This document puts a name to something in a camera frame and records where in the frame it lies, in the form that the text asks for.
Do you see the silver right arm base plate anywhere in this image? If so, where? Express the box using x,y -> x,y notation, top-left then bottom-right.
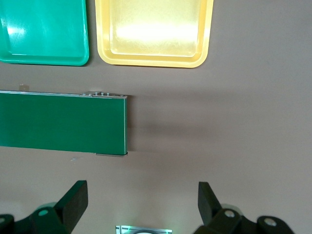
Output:
115,225 -> 173,234

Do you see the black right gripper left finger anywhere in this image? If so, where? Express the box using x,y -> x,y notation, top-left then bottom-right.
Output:
0,180 -> 89,234

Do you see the yellow plastic tray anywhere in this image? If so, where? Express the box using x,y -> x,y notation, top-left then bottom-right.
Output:
95,0 -> 215,69

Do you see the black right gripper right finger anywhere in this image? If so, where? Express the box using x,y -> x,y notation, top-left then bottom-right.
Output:
194,181 -> 296,234

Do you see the green conveyor belt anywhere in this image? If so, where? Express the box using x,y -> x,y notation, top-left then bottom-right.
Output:
0,90 -> 129,157

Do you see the green plastic tray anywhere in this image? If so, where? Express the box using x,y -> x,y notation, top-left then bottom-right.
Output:
0,0 -> 90,67

